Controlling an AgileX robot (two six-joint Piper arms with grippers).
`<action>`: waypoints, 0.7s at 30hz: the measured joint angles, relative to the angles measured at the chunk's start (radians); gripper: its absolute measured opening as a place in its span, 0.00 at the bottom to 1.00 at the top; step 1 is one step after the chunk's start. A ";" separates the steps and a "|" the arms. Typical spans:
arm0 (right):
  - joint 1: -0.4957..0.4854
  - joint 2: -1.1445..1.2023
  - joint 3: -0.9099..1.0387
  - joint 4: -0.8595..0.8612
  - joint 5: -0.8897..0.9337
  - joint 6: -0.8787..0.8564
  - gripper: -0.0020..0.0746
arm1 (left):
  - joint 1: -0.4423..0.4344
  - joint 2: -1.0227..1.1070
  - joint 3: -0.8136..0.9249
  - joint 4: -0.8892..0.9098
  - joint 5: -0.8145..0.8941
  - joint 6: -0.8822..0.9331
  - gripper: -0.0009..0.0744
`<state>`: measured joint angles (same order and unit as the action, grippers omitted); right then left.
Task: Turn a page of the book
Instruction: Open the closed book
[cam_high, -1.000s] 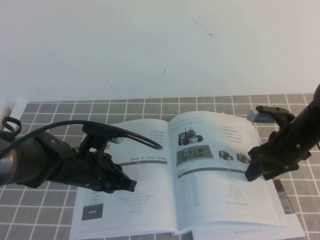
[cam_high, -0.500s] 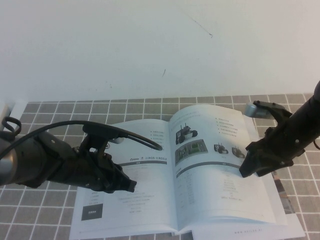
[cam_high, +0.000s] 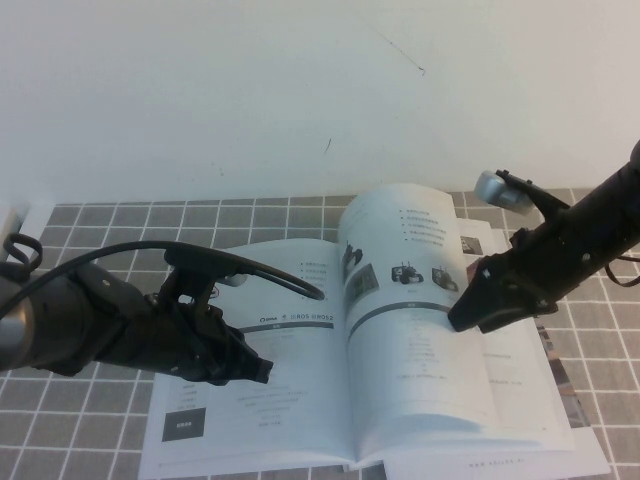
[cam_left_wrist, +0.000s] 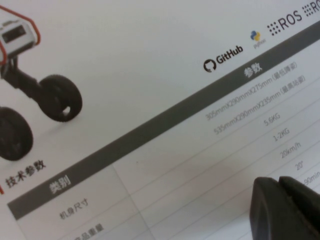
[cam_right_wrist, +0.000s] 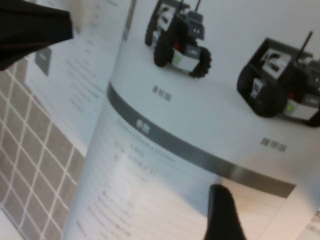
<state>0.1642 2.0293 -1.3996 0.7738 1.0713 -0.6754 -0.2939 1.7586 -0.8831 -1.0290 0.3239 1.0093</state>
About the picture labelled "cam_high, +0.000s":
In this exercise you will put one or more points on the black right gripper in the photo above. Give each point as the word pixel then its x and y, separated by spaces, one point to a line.
pixel 535 280

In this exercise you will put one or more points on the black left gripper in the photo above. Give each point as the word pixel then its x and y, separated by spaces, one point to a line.
pixel 170 340

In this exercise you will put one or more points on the white product catalogue book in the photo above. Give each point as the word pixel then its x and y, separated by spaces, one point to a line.
pixel 410 360

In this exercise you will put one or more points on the grey white-checked tablecloth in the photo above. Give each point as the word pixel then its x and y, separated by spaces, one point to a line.
pixel 100 220

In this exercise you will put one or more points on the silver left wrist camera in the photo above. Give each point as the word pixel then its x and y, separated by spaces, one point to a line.
pixel 235 280

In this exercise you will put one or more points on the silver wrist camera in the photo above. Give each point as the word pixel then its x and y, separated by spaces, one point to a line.
pixel 235 280
pixel 497 192

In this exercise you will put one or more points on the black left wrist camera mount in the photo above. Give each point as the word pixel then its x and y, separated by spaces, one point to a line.
pixel 192 265

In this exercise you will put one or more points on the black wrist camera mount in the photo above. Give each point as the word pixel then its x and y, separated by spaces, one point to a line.
pixel 545 200
pixel 192 265

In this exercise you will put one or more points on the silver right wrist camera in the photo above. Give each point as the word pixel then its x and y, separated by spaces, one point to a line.
pixel 497 192

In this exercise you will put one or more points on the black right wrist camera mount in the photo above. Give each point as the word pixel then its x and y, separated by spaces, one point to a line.
pixel 545 200

